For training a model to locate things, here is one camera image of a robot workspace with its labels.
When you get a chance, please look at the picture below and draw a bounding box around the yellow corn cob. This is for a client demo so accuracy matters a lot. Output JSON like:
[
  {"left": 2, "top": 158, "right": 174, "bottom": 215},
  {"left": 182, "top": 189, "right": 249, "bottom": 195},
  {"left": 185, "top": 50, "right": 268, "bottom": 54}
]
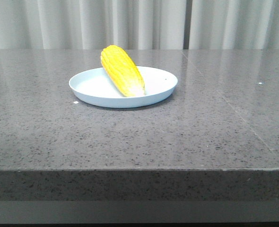
[{"left": 100, "top": 45, "right": 145, "bottom": 97}]

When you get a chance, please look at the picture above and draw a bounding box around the white round plate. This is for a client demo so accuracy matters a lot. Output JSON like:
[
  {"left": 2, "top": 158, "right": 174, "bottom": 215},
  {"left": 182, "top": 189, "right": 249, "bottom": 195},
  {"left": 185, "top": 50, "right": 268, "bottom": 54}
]
[{"left": 69, "top": 66, "right": 178, "bottom": 108}]

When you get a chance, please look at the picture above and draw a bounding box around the grey curtain right panel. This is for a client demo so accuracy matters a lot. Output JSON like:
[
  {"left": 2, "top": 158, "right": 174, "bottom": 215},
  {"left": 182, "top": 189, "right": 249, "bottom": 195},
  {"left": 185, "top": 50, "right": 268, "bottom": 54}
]
[{"left": 189, "top": 0, "right": 279, "bottom": 50}]

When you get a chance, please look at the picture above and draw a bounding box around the grey curtain panel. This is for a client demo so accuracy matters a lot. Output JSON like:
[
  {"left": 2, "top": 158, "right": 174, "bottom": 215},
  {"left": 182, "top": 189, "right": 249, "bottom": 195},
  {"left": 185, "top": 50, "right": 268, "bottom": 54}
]
[
  {"left": 189, "top": 0, "right": 279, "bottom": 50},
  {"left": 0, "top": 0, "right": 192, "bottom": 50}
]

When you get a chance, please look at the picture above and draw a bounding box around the grey curtain left panel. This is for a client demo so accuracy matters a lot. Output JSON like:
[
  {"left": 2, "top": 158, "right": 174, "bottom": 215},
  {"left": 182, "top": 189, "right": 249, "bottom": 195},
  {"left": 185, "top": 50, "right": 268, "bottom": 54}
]
[{"left": 0, "top": 0, "right": 192, "bottom": 50}]

